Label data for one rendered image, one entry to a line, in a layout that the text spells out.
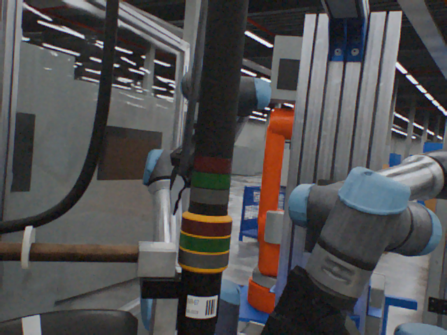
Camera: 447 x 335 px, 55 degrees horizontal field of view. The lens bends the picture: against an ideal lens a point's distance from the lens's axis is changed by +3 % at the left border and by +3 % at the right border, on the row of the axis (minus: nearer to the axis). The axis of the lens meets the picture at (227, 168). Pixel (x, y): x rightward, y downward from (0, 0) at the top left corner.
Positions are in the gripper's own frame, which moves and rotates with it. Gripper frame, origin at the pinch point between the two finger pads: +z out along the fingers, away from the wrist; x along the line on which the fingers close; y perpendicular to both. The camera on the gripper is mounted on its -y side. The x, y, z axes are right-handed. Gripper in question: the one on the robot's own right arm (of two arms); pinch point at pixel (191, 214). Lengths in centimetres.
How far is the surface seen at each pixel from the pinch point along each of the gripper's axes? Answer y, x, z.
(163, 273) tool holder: -54, -23, -5
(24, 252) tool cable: -59, -15, -7
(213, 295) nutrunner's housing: -51, -27, -3
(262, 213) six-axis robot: 350, 79, 53
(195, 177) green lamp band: -52, -24, -13
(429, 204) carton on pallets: 869, -121, 63
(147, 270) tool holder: -54, -22, -5
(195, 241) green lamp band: -53, -25, -8
